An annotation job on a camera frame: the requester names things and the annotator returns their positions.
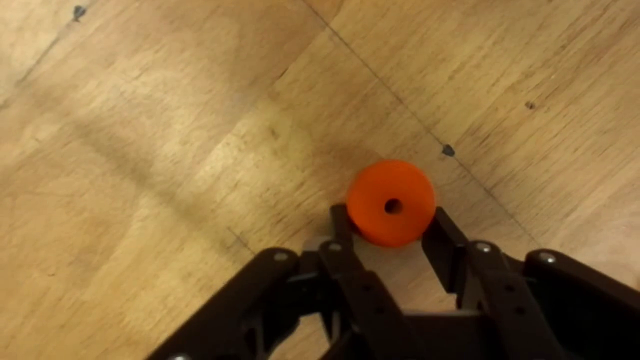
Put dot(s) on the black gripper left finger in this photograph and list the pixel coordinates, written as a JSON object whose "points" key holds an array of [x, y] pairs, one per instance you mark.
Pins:
{"points": [[343, 230]]}

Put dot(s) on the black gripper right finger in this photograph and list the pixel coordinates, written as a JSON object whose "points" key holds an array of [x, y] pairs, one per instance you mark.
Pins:
{"points": [[445, 246]]}

